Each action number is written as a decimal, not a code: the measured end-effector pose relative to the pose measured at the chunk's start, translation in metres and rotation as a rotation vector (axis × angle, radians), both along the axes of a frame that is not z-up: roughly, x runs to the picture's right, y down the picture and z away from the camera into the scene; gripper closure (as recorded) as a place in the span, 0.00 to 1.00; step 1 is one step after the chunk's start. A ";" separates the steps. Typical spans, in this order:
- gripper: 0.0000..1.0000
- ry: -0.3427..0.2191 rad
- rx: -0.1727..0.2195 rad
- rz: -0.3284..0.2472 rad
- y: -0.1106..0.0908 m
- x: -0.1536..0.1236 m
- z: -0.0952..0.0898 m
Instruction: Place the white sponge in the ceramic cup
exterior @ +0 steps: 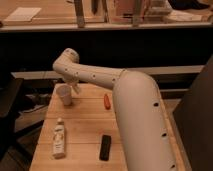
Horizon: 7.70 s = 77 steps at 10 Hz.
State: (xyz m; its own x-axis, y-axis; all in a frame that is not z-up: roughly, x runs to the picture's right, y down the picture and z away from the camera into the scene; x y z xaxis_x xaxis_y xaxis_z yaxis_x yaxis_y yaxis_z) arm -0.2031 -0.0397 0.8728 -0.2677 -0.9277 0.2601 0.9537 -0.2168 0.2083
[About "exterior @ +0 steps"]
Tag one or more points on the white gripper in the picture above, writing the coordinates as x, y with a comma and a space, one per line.
74, 84

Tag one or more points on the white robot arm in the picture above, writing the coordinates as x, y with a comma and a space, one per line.
138, 111

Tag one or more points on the orange oblong object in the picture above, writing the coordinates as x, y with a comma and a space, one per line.
107, 102

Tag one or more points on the dark chair at left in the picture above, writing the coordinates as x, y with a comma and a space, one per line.
9, 96

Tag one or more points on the white plastic bottle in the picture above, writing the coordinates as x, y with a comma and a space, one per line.
59, 140

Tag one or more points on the black rectangular block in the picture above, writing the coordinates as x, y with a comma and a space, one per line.
105, 148

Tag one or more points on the white paper sheet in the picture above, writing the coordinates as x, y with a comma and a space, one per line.
23, 14

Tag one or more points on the dark panel at right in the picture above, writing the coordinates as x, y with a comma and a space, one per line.
194, 119

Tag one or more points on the wooden shelf post left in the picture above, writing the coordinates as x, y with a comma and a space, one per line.
79, 13

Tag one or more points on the wooden shelf post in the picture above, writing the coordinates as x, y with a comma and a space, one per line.
136, 17
79, 13

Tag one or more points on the wooden shelf post right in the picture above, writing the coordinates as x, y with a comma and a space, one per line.
136, 17

